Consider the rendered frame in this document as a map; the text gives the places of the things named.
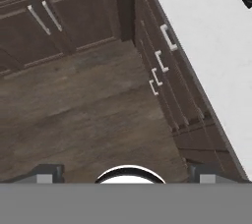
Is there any dark brown cupboard door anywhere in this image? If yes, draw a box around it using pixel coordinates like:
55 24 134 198
0 0 77 76
38 0 123 54
172 116 248 183

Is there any white round thing black rim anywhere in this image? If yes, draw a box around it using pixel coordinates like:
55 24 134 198
94 164 167 185

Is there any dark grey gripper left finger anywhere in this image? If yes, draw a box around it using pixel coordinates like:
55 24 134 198
0 163 65 184

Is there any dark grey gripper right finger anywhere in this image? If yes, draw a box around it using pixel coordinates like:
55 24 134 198
187 163 251 184

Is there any white cupboard door handle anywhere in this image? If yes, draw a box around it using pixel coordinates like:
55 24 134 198
27 4 52 36
40 0 64 32

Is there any white drawer handle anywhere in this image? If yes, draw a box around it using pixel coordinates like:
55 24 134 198
159 24 179 52
154 49 170 74
151 67 164 87
148 79 160 96

